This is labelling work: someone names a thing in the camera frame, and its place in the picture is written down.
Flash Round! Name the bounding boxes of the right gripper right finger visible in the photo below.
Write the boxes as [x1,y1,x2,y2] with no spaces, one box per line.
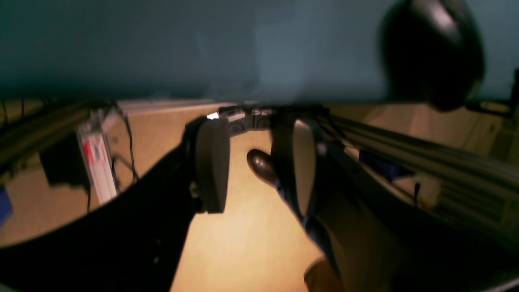
[271,118,518,292]

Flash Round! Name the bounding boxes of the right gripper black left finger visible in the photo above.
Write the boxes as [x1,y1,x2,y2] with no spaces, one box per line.
[0,117,230,292]

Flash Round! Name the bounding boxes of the brown leather shoe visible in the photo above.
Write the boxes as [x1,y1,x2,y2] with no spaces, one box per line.
[247,148,279,188]

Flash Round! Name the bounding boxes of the black computer mouse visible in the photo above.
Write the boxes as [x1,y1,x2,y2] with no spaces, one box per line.
[380,0,485,112]

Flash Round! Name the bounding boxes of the blue table cloth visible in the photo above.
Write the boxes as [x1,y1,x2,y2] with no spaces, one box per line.
[0,0,519,104]

